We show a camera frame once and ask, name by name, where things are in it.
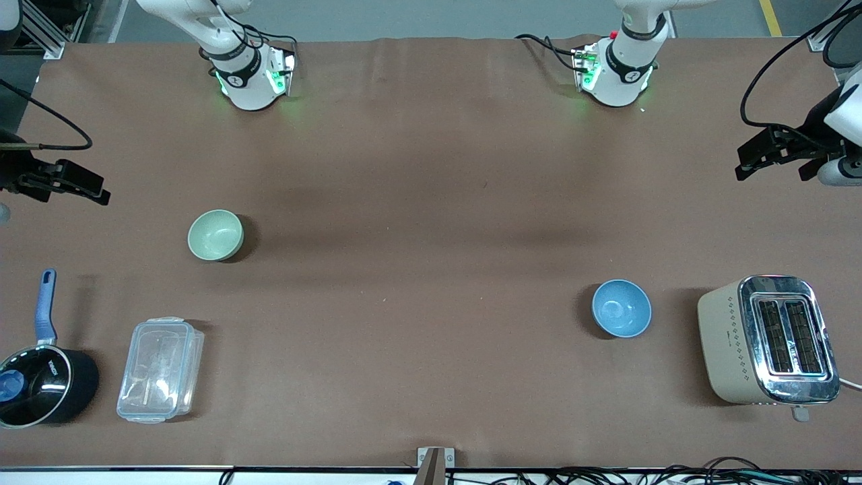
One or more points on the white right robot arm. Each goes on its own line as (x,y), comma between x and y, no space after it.
(246,84)

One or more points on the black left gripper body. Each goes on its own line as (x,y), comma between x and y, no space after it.
(813,132)

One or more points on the clear plastic food container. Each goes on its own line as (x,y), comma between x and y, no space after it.
(160,370)

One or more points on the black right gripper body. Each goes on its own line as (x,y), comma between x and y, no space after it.
(12,172)

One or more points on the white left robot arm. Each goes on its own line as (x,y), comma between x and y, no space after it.
(616,81)

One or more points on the blue bowl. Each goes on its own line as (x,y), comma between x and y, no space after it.
(621,308)

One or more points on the brown table mat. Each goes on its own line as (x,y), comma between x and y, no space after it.
(431,202)

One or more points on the beige chrome toaster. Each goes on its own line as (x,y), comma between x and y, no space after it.
(768,340)

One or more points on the green bowl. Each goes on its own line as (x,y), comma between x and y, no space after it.
(215,235)

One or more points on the aluminium frame profile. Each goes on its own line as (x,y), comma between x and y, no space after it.
(825,40)
(54,30)

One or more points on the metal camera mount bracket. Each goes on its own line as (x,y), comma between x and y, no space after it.
(435,465)

